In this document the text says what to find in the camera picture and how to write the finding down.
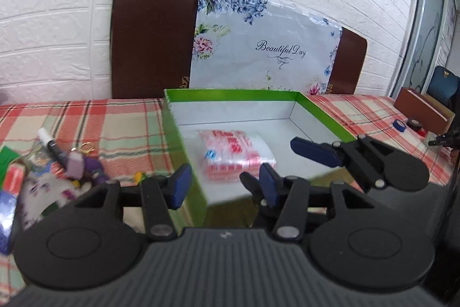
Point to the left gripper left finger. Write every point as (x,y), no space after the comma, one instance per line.
(159,194)

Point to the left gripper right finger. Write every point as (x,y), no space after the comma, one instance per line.
(288,197)

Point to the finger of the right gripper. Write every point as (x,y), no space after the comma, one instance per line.
(371,163)
(251,183)

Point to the printed plastic zip bag pack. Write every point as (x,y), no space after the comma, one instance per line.
(225,154)

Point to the purple keychain toy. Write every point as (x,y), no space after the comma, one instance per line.
(82,165)

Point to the black white marker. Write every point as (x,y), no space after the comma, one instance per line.
(52,147)

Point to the white plush cat toy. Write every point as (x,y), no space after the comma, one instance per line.
(43,195)

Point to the red small box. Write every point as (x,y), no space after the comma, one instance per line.
(14,177)

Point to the blue card box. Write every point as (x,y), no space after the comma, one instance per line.
(8,205)

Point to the green small box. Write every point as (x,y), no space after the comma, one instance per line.
(7,156)

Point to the blue tape roll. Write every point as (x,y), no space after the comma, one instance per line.
(399,125)

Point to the black tape roll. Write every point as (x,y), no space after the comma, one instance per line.
(414,124)

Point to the green open cardboard box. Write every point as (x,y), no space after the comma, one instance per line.
(277,116)

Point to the plaid bed blanket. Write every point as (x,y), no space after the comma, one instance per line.
(376,248)

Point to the brown wooden box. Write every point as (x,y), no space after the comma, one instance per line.
(432,114)

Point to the dark brown headboard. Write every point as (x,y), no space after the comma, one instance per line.
(151,46)

